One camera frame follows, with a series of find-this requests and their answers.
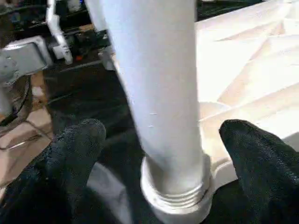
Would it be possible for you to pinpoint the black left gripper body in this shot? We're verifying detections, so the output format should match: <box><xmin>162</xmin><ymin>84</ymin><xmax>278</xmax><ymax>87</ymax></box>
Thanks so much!
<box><xmin>67</xmin><ymin>31</ymin><xmax>106</xmax><ymax>63</ymax></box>

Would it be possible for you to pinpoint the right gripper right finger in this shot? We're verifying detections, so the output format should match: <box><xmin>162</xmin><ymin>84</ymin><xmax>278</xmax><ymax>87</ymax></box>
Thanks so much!
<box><xmin>219</xmin><ymin>119</ymin><xmax>299</xmax><ymax>224</ymax></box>

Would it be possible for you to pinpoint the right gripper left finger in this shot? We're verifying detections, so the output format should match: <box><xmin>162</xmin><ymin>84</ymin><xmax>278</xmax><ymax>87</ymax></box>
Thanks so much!
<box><xmin>14</xmin><ymin>118</ymin><xmax>107</xmax><ymax>224</ymax></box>

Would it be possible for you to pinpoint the white plastic table top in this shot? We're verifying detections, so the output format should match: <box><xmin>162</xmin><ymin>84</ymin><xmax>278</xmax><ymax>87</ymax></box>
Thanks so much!
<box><xmin>100</xmin><ymin>0</ymin><xmax>299</xmax><ymax>221</ymax></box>

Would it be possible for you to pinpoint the black plastic mat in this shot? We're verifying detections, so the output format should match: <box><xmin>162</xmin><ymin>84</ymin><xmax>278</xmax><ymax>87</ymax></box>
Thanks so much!
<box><xmin>30</xmin><ymin>0</ymin><xmax>264</xmax><ymax>224</ymax></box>

